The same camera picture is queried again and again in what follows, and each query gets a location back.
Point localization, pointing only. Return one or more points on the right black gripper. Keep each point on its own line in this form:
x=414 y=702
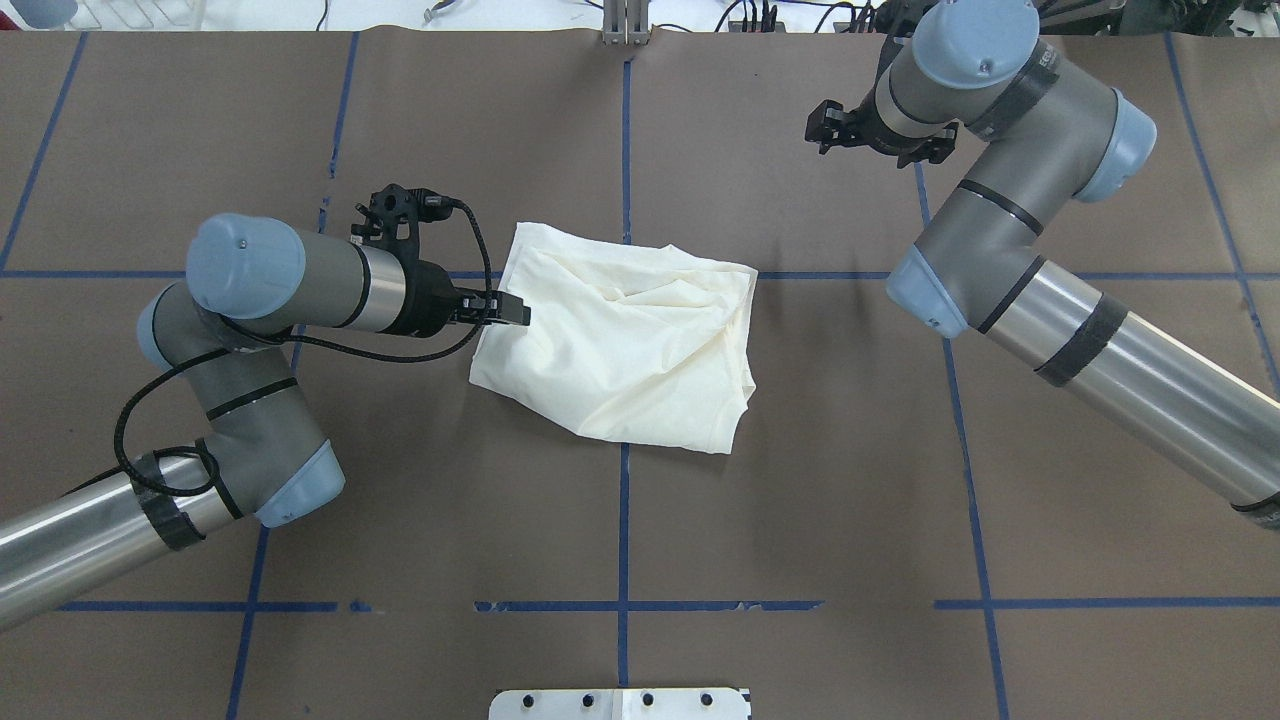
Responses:
x=868 y=133

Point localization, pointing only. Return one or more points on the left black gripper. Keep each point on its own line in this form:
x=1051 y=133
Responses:
x=427 y=298

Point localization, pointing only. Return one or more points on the cream long-sleeve cat shirt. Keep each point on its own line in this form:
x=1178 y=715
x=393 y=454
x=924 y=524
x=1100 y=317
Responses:
x=627 y=344

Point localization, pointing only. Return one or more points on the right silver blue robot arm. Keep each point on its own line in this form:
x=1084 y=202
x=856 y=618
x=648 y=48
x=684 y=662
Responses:
x=1053 y=135

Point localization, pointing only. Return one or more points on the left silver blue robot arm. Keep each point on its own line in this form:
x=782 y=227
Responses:
x=249 y=282

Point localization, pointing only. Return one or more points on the clear acrylic rack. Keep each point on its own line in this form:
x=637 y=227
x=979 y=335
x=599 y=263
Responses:
x=161 y=16

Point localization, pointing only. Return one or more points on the light blue cup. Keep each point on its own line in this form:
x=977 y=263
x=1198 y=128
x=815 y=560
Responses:
x=45 y=14

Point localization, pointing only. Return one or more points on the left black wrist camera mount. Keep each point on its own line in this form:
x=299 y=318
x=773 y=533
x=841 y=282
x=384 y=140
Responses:
x=390 y=222

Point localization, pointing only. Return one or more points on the aluminium frame post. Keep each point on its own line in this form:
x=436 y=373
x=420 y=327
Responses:
x=626 y=22

